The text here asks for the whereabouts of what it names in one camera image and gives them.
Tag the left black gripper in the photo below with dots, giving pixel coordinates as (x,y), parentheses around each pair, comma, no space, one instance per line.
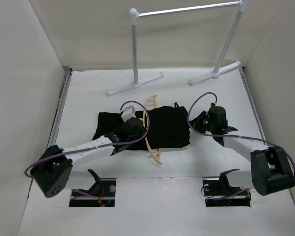
(141,132)

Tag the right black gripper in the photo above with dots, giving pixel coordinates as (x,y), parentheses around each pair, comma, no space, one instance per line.
(196,122)

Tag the beige wooden hanger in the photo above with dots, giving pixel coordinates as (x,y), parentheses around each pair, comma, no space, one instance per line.
(151,102)

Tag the black trousers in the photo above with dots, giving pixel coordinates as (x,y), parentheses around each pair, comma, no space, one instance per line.
(169,127)

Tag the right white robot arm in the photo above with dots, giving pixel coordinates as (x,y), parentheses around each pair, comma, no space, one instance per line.
(271,169)

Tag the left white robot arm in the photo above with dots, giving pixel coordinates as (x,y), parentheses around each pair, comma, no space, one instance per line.
(52,172)

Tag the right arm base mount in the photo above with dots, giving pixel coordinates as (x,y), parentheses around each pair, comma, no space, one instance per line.
(217,193)

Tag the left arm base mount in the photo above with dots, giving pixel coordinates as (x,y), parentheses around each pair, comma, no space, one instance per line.
(103,196)

